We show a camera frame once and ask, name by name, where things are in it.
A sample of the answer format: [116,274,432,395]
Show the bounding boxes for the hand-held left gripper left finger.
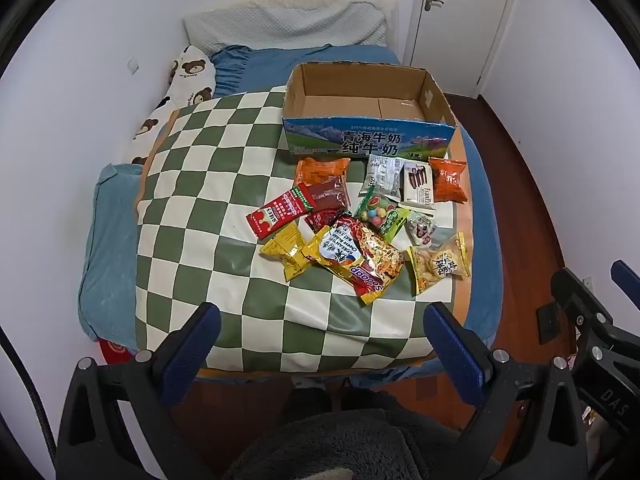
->
[55,302,223,480]

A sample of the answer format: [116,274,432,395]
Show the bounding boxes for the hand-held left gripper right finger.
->
[422,302,587,480]

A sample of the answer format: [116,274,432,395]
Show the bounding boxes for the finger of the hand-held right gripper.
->
[610,259,640,307]
[550,267,617,342]

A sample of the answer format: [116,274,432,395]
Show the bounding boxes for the yellow clear biscuit packet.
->
[407,232,472,295]

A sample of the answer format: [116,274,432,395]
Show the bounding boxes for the small white snack packet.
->
[405,210,439,249]

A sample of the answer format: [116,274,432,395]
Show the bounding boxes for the large yellow red noodle bag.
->
[302,212,405,307]

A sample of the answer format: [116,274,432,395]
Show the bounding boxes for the small yellow snack packet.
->
[260,222,314,282]

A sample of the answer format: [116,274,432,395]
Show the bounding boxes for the green bag of colourful candies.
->
[354,187,412,242]

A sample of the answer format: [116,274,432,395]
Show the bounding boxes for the red green snack packet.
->
[245,183,317,240]

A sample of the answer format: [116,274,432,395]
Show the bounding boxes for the small orange snack packet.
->
[428,157,469,205]

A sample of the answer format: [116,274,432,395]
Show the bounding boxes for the white chocolate wafer packet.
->
[399,160,435,210]

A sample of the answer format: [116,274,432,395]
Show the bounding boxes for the dark red snack packet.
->
[304,207,346,233]

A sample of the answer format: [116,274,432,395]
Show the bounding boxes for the grey white snack packet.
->
[358,154,405,199]

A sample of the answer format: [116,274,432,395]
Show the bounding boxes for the orange packet with dark window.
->
[294,157,351,211]

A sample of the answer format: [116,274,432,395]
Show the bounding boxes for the printed cardboard box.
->
[281,61,457,161]

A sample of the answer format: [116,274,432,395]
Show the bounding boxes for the black floor socket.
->
[537,305,566,344]

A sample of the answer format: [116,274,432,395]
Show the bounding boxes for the red patterned object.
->
[97,337,139,367]

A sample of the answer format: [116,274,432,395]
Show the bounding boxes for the green white checkered blanket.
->
[134,85,467,374]

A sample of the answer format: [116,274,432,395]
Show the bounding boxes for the grey fuzzy trousers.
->
[210,405,481,480]

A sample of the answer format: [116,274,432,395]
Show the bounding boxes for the bear print pillow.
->
[132,45,217,166]

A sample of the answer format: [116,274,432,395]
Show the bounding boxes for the blue ruffled pillow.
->
[207,44,333,99]

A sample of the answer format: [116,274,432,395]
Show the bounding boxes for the white door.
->
[410,0,524,97]

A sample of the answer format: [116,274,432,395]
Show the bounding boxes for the grey white textured pillow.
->
[182,0,389,57]

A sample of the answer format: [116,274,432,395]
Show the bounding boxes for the white fluffy cushion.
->
[240,0,401,17]

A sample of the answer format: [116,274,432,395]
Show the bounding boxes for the black cable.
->
[0,320,59,480]

